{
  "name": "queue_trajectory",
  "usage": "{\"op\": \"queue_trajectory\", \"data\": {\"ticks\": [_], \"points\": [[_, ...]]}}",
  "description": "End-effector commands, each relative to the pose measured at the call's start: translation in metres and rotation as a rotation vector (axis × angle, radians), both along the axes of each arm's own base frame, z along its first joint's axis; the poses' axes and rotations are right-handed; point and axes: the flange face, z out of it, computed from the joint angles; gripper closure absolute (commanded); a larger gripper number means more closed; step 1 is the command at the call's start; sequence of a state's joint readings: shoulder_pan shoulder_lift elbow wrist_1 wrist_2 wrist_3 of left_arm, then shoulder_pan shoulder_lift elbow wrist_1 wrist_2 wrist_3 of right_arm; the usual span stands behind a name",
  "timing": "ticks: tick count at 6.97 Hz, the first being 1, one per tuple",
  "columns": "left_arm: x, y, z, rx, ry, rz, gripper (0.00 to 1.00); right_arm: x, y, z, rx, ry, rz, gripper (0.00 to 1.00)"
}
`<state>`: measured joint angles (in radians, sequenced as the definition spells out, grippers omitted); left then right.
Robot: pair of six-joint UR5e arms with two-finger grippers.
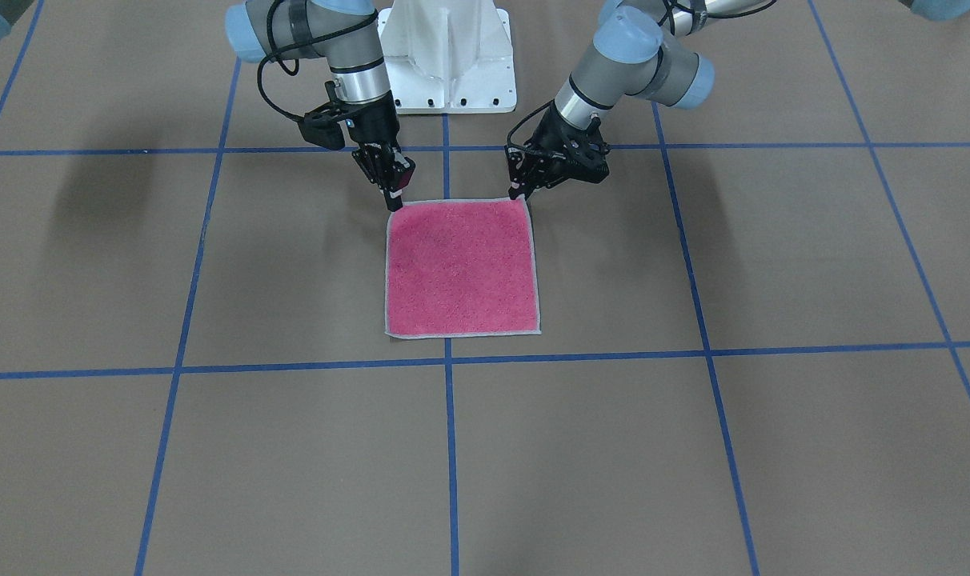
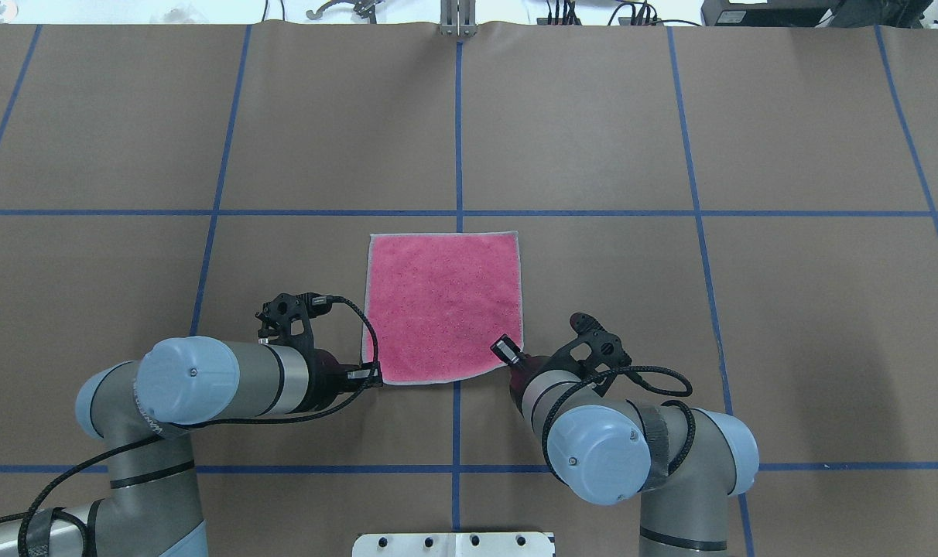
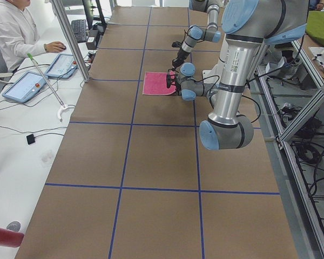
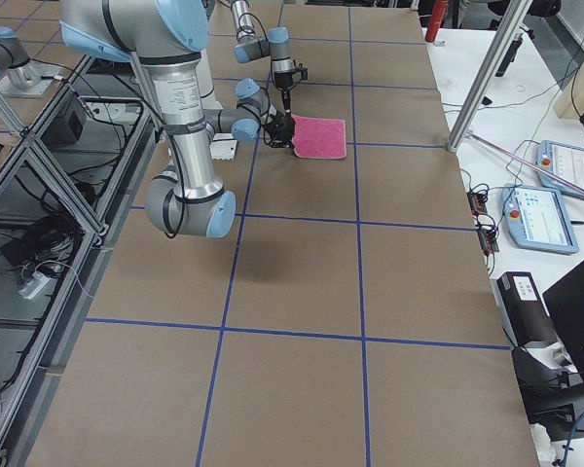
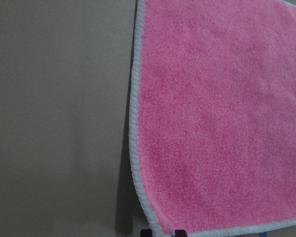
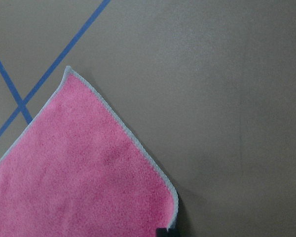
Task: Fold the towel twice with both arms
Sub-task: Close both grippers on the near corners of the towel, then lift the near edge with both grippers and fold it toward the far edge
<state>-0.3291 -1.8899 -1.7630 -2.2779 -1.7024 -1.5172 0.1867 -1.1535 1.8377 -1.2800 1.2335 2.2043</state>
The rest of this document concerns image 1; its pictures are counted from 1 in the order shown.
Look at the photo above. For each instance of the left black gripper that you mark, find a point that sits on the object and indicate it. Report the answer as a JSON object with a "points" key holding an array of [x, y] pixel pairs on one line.
{"points": [[551, 133]]}

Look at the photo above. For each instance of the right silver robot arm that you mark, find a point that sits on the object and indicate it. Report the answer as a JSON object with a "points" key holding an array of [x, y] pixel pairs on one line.
{"points": [[344, 33]]}

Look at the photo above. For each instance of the pink towel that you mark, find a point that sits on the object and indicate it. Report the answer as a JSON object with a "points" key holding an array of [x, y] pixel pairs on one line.
{"points": [[461, 268]]}

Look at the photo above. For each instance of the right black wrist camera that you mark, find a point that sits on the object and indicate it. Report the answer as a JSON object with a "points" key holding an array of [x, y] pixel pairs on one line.
{"points": [[322, 126]]}

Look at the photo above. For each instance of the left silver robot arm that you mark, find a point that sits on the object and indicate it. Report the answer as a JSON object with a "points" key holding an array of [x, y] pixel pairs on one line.
{"points": [[635, 51]]}

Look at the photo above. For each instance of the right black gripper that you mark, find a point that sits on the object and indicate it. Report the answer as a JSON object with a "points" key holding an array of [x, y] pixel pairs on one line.
{"points": [[375, 124]]}

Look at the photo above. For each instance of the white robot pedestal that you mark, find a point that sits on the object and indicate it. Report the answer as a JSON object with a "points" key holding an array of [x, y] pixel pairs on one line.
{"points": [[449, 57]]}

